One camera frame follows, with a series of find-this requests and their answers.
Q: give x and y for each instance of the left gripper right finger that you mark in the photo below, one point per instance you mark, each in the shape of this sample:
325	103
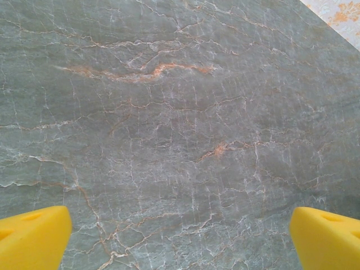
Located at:
329	243

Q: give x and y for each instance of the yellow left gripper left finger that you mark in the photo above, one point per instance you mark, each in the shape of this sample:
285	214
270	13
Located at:
31	242

